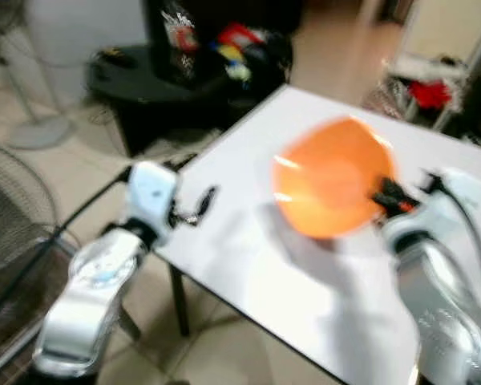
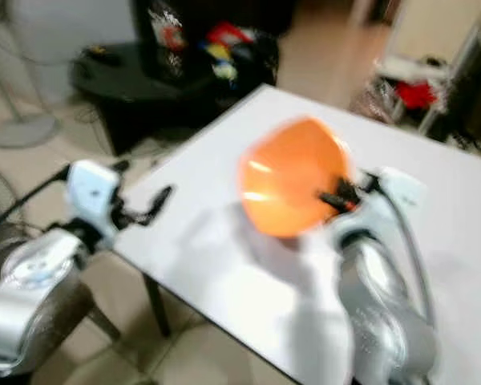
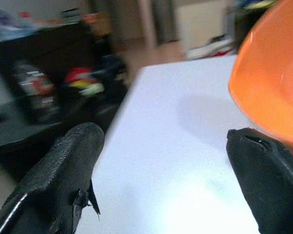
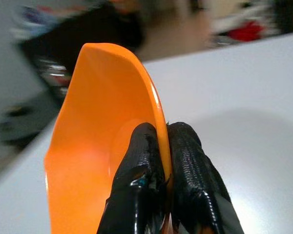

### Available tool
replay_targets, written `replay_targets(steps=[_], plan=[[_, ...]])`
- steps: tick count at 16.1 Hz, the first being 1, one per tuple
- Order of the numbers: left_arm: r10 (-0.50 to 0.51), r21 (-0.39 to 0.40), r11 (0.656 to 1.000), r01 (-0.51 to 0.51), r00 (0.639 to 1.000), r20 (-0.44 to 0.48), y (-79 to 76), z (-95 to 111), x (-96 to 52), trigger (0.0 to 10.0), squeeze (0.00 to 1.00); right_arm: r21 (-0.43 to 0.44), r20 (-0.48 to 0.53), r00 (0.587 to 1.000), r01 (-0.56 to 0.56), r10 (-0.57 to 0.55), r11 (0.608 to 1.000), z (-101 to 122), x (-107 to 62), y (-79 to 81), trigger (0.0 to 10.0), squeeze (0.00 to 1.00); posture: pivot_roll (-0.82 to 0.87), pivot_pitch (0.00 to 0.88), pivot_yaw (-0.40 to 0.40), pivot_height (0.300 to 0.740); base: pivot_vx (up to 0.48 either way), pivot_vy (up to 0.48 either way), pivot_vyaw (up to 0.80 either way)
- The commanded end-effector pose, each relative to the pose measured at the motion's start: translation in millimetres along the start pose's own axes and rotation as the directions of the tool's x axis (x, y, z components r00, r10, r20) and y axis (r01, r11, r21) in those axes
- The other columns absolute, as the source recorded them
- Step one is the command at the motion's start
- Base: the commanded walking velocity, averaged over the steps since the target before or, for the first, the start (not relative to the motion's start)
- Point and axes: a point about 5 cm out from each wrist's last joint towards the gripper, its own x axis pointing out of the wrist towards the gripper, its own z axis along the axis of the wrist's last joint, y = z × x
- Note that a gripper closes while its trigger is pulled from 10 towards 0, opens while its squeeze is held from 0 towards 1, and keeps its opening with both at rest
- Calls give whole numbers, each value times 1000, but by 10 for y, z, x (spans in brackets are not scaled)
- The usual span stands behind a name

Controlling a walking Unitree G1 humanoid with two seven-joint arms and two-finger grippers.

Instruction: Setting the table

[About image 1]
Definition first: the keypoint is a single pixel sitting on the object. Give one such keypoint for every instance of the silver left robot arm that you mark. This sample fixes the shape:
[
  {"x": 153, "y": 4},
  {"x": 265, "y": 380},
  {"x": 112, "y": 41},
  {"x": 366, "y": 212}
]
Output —
[{"x": 92, "y": 297}]

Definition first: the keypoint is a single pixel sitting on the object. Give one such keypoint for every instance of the red cloth item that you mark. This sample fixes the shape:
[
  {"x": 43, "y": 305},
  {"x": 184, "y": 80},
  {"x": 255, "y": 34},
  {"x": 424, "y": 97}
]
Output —
[{"x": 429, "y": 94}]

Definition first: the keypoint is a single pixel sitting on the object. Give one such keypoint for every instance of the white standing fan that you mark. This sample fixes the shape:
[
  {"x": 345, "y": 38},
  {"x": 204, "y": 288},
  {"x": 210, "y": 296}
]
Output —
[{"x": 38, "y": 132}]

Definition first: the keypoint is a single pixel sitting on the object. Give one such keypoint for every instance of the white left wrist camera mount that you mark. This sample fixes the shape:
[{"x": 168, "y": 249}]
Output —
[{"x": 151, "y": 191}]

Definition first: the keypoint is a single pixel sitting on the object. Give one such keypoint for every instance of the black low round table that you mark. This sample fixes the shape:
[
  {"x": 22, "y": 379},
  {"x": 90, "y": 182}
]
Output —
[{"x": 156, "y": 104}]

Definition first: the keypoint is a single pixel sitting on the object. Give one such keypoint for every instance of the black table leg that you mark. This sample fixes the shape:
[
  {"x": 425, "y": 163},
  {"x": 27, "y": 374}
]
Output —
[{"x": 179, "y": 301}]

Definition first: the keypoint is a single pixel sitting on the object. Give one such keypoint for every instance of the red yellow blue toy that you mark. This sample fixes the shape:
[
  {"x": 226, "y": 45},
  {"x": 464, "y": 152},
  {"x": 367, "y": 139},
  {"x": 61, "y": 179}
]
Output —
[{"x": 236, "y": 48}]

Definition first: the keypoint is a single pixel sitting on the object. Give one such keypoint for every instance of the black printed bag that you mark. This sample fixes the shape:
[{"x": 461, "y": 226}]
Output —
[{"x": 170, "y": 40}]

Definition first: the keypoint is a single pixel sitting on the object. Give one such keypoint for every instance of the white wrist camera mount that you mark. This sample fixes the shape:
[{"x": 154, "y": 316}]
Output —
[
  {"x": 457, "y": 196},
  {"x": 151, "y": 191}
]

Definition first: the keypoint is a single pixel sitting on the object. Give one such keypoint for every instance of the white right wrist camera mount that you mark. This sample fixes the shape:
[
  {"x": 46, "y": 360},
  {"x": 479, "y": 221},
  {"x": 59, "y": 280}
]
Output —
[{"x": 457, "y": 196}]

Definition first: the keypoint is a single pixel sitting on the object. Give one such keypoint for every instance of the orange plastic bowl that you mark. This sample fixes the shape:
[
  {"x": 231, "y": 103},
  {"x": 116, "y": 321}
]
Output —
[{"x": 325, "y": 178}]

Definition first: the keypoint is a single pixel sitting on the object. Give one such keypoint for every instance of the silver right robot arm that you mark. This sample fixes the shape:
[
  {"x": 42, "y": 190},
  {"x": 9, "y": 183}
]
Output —
[{"x": 441, "y": 305}]

